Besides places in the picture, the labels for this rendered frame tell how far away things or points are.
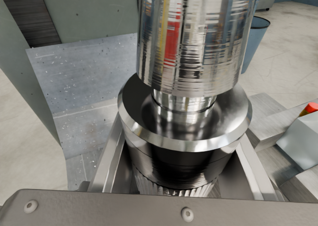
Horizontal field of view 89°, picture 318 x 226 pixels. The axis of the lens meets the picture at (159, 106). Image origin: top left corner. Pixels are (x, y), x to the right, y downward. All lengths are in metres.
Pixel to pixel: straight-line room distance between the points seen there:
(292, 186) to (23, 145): 1.85
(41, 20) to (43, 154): 1.40
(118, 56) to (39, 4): 0.17
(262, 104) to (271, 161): 0.13
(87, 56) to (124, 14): 0.13
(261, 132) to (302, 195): 0.08
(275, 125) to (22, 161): 1.73
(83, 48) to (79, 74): 0.06
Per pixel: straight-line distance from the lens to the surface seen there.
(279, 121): 0.32
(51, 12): 0.42
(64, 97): 0.44
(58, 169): 1.57
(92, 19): 0.42
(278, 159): 0.33
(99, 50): 0.43
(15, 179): 1.71
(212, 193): 0.34
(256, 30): 2.25
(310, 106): 0.34
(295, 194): 0.28
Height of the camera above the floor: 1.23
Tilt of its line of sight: 44 degrees down
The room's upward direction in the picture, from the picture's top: straight up
